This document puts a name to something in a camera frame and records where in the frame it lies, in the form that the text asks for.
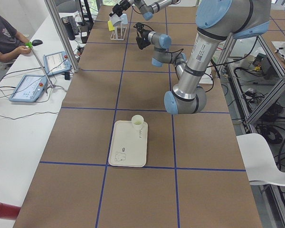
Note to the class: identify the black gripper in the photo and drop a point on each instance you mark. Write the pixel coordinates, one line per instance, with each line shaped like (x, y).
(124, 4)
(144, 36)

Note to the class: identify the blue plastic cup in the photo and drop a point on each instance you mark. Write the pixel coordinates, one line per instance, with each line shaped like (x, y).
(124, 19)

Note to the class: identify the grey plastic cup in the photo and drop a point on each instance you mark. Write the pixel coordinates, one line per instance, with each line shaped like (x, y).
(115, 20)

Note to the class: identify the yellow plastic cup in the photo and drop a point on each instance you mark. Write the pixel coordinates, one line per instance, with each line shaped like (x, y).
(110, 26)

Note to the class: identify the pale green plastic cup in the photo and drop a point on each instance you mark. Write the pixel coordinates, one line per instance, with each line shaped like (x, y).
(137, 122)

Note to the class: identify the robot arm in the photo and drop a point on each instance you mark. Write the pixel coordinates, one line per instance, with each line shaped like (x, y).
(147, 11)
(215, 20)

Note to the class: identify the far teach pendant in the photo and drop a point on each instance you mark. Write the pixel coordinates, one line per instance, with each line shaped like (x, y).
(56, 63)

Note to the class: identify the teach pendant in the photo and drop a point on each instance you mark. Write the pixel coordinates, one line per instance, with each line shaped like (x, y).
(56, 63)
(29, 89)

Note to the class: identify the reacher grabber stick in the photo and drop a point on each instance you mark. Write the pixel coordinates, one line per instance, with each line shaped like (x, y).
(50, 84)

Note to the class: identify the cream plastic tray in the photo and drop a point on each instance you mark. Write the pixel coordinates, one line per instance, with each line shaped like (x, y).
(128, 146)

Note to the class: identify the seated person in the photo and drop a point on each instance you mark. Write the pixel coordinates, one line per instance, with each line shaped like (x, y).
(12, 42)

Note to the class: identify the near teach pendant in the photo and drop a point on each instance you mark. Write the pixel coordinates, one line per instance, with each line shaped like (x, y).
(29, 89)

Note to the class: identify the white chair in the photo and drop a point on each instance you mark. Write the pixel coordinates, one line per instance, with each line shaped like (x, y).
(258, 160)

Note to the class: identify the red cylinder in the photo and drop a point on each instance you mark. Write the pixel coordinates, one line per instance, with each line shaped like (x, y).
(9, 212)

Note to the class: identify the white wire cup rack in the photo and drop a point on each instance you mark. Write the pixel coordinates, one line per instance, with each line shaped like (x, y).
(118, 33)

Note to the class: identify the aluminium frame post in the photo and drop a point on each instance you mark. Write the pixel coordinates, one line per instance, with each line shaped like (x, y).
(62, 33)

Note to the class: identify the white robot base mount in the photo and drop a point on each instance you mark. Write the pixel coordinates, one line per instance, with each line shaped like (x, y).
(210, 76)

